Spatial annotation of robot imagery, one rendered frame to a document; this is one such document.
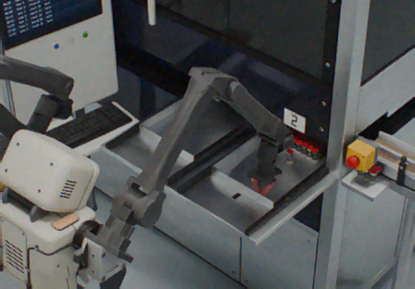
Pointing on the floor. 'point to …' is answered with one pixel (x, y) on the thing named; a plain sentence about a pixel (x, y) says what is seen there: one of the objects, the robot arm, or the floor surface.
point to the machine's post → (342, 124)
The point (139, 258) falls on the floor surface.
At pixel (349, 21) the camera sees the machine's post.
